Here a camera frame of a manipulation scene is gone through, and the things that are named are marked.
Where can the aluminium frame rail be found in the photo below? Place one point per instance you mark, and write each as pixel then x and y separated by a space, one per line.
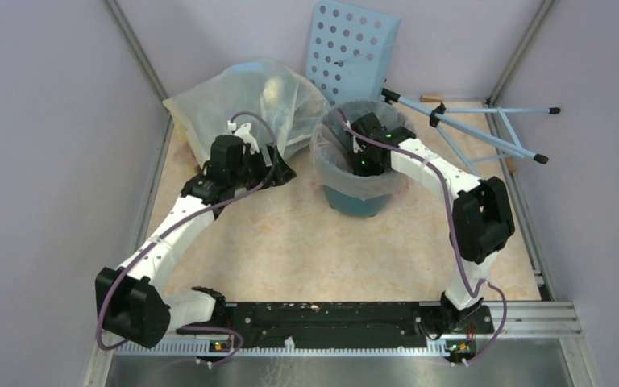
pixel 153 157

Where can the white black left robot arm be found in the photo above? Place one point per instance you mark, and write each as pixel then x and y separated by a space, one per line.
pixel 129 300

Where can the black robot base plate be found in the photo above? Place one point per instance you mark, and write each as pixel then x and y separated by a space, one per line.
pixel 350 325

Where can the teal plastic trash bin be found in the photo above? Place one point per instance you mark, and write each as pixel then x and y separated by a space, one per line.
pixel 355 207

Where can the pink plastic trash bag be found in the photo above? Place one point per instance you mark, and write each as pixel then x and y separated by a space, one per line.
pixel 333 156

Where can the light blue folding tripod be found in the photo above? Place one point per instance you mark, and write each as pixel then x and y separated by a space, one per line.
pixel 438 117

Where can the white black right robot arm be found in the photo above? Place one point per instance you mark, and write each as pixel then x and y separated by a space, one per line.
pixel 478 211

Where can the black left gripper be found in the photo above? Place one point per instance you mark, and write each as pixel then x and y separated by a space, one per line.
pixel 259 157

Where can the white toothed cable strip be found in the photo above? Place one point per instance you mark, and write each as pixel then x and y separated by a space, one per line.
pixel 212 348

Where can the small wooden block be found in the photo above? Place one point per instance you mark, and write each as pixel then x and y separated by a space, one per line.
pixel 431 98

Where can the light blue perforated panel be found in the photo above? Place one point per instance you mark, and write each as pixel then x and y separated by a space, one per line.
pixel 350 50

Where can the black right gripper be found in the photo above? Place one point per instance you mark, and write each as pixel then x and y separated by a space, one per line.
pixel 355 156

